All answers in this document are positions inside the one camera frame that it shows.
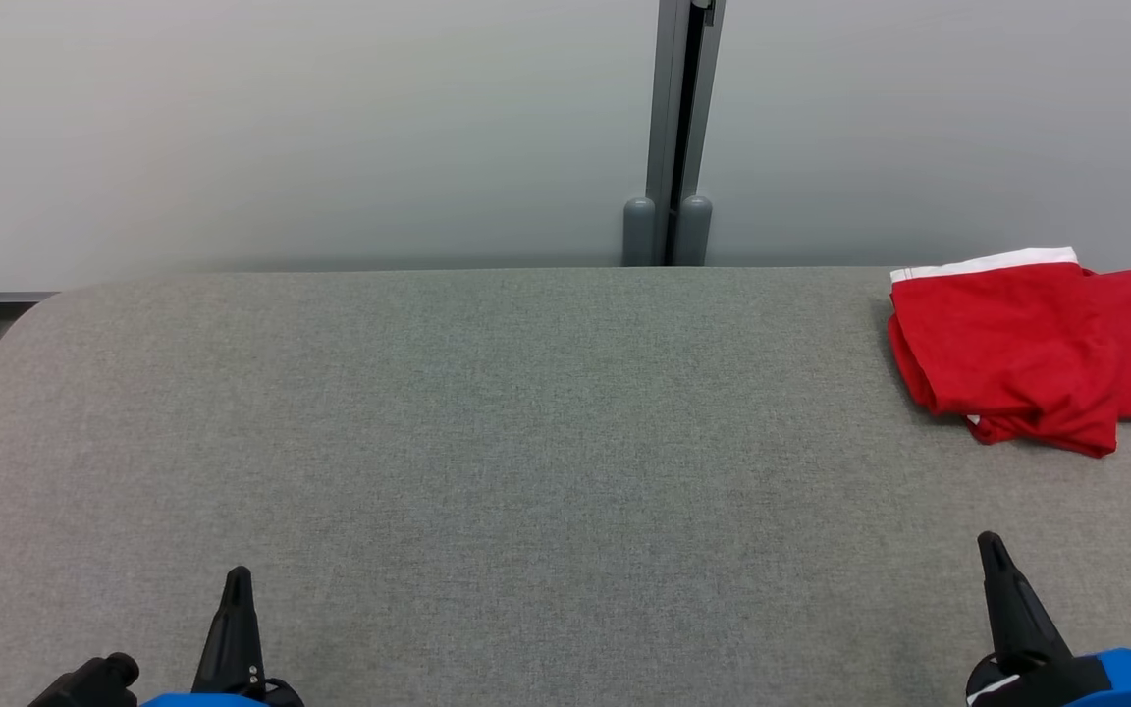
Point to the red shorts with white trim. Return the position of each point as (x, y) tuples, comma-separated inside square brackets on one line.
[(997, 344)]

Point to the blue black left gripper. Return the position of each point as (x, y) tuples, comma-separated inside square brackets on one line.
[(222, 701)]

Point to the grey partition post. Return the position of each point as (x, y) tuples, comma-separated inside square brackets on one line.
[(673, 118)]

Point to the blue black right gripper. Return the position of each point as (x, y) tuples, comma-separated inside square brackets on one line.
[(1125, 678)]

